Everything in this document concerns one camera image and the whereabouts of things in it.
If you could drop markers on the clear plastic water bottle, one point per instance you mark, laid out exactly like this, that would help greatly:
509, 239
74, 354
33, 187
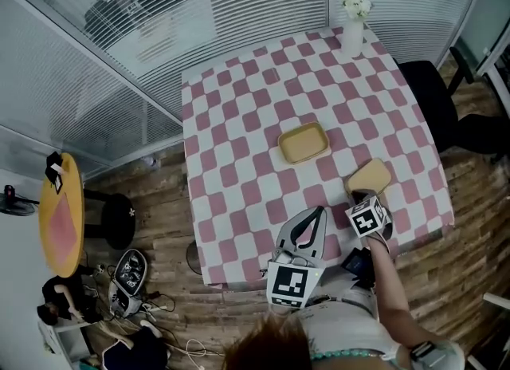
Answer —
150, 160

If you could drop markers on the pink square table mat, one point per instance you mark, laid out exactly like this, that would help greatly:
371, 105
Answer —
63, 227

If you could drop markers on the person's white shirt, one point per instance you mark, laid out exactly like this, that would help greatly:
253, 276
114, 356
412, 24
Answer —
338, 328

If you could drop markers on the black framed printed card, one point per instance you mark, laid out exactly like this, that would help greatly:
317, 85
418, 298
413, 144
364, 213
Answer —
57, 184

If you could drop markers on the small white card box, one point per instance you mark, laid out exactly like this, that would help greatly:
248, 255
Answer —
57, 169

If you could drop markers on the small black pouch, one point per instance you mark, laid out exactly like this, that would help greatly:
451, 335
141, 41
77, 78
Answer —
53, 160

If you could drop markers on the white power strip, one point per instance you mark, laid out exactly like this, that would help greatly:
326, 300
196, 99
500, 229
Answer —
153, 308

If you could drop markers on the grey open equipment case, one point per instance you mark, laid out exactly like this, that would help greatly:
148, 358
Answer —
127, 280

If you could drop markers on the black office chair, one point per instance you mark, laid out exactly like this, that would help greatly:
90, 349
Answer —
430, 89

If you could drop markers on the white low shelf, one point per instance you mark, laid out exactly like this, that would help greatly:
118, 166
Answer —
63, 340

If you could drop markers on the pink white checkered tablecloth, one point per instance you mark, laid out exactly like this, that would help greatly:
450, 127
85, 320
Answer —
239, 161

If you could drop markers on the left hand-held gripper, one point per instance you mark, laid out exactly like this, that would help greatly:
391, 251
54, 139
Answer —
291, 280

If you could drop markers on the black waist pouch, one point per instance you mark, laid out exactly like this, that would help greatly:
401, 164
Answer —
358, 266

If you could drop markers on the round wooden table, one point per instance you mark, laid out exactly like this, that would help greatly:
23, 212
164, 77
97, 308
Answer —
63, 173

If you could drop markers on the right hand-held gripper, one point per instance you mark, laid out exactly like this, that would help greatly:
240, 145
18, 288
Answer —
368, 221

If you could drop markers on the black pedestal fan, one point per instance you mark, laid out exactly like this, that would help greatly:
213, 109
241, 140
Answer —
14, 205

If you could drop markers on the white flower bouquet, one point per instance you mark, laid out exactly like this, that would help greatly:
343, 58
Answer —
352, 3

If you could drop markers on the person's right forearm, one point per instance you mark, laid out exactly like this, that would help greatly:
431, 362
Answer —
392, 300

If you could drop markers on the white vase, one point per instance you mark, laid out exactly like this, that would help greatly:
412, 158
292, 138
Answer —
352, 41

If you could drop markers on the glass partition with blinds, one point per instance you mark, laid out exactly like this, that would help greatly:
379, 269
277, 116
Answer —
199, 21

